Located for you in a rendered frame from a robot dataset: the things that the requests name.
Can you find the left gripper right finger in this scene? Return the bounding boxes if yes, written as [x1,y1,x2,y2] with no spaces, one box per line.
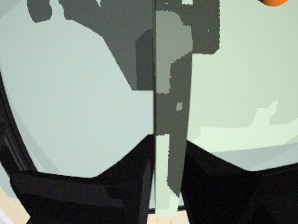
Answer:
[181,140,298,224]

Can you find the orange ball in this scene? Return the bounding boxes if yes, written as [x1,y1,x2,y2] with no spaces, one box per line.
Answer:
[259,0,287,7]

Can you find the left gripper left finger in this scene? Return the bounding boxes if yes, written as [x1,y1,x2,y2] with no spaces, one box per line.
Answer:
[10,134,154,224]

